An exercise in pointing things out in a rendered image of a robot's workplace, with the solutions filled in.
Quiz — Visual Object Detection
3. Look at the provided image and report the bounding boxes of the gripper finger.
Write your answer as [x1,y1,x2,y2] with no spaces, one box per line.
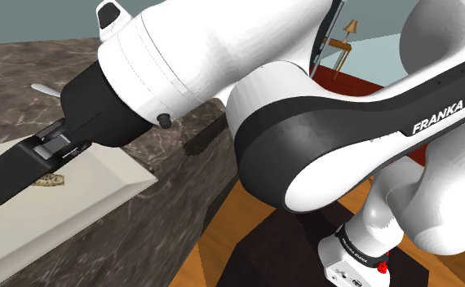
[0,119,93,208]

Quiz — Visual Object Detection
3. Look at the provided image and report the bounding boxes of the brown speckled small item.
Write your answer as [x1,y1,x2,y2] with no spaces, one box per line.
[29,171,66,188]

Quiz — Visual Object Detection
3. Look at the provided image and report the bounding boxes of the white utensil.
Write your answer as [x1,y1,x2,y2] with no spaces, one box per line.
[30,82,63,99]

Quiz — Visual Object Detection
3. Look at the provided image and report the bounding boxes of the white square plate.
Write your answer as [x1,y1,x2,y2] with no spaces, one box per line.
[0,139,159,287]

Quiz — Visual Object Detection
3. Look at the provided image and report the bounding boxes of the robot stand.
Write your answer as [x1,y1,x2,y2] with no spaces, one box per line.
[215,200,431,287]

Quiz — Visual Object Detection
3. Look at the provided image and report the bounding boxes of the wooden side table with lamp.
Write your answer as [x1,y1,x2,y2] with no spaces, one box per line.
[321,19,359,81]

